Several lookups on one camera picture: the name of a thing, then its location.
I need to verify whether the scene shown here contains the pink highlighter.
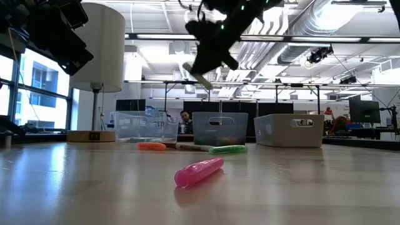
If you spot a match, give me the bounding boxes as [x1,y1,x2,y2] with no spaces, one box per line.
[174,157,225,188]

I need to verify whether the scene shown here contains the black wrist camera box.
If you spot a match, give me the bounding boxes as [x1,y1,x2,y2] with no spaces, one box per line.
[58,1,89,31]

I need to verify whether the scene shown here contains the grey translucent plastic bin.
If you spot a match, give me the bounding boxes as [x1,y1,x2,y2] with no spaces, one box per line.
[192,111,249,147]

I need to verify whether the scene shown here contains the orange highlighter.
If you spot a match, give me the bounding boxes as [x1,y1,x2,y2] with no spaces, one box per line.
[136,142,167,152]

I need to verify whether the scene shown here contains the large window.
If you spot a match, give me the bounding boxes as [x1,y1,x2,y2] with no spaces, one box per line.
[0,46,79,132]

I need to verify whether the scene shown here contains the person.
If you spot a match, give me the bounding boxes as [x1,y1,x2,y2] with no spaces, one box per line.
[178,109,194,135]

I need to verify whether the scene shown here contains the light green highlighter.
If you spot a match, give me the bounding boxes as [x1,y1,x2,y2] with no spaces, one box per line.
[208,144,249,156]

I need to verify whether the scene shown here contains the black computer monitor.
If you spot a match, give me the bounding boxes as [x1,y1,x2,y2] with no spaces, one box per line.
[115,99,147,112]
[349,99,381,124]

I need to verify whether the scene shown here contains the black far frame rig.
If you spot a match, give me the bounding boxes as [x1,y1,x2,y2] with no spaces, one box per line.
[162,79,323,114]

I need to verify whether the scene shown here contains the black overhead beam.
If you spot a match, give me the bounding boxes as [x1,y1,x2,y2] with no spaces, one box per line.
[124,32,400,44]

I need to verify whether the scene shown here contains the black partition panels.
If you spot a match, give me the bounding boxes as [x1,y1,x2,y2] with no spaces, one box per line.
[182,100,294,138]

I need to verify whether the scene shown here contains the white cylindrical lamp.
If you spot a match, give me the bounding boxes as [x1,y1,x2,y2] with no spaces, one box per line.
[66,2,126,144]

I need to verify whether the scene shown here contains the white plastic bin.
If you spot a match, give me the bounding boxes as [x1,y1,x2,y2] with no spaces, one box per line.
[253,113,325,148]

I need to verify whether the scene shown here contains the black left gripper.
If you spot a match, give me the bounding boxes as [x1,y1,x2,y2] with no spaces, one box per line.
[31,21,94,76]

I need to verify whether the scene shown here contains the clear plastic bin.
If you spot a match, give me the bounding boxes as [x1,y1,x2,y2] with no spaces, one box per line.
[114,111,179,144]

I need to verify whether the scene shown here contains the black ceiling camera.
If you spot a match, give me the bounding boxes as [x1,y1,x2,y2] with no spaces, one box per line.
[306,45,334,65]
[339,74,358,85]

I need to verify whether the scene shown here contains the small grey cylinder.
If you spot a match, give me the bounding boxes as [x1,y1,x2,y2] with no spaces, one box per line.
[3,130,13,149]

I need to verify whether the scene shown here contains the silver ventilation duct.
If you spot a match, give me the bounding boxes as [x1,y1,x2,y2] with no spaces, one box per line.
[276,0,354,65]

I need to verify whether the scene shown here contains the dark-capped white dry-erase marker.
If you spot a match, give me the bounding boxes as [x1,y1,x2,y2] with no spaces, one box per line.
[161,142,213,153]

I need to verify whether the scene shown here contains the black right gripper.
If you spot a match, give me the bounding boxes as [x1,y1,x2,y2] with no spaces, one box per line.
[184,17,248,76]

